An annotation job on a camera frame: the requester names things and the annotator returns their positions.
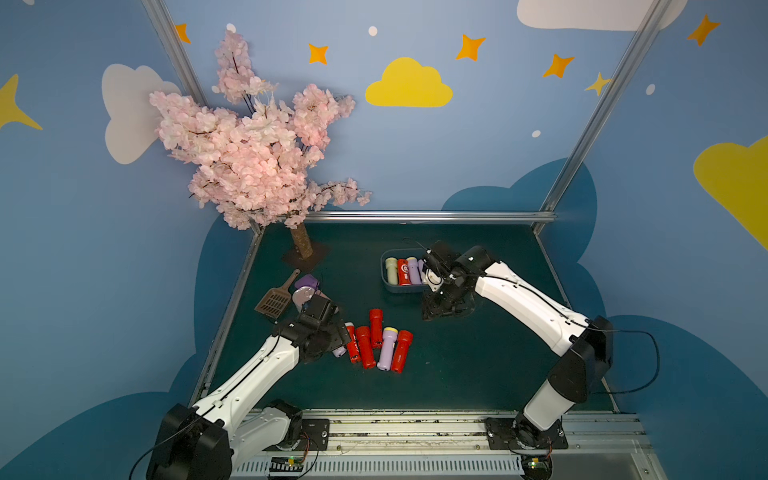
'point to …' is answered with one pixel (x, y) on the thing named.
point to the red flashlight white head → (353, 344)
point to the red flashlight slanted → (404, 339)
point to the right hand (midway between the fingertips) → (433, 312)
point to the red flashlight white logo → (403, 272)
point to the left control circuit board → (286, 464)
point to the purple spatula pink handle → (310, 281)
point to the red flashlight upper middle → (376, 321)
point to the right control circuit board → (536, 467)
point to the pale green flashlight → (392, 266)
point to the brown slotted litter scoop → (274, 299)
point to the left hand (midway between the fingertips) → (337, 336)
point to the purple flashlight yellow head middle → (390, 335)
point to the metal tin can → (302, 295)
